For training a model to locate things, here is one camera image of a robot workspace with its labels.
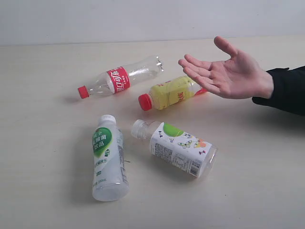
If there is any white green label drink bottle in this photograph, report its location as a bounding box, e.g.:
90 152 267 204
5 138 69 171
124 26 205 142
91 114 129 202

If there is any black sleeved forearm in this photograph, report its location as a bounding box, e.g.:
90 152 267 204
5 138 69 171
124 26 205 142
252 66 305 116

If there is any clear bottle butterfly label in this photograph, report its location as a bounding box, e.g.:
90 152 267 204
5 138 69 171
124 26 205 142
131 120 217 178

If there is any clear cola bottle red label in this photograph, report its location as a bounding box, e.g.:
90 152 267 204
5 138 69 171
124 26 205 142
78 55 164 99

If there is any person's open bare hand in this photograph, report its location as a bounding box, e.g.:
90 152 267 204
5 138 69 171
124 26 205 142
178 36 274 99

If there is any yellow tea bottle red cap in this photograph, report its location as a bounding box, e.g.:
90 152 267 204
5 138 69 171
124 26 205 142
138 75 207 111

